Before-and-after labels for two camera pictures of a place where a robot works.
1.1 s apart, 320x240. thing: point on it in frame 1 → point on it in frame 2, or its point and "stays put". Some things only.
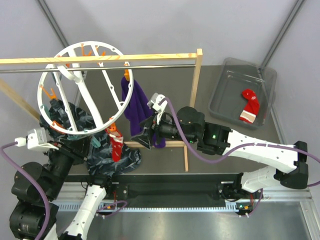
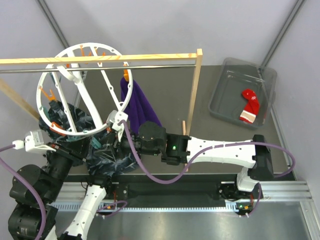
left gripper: [78, 148] stays put
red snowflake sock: [251, 106] stays put
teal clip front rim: [95, 142] stays put
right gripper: [151, 125] → [116, 145]
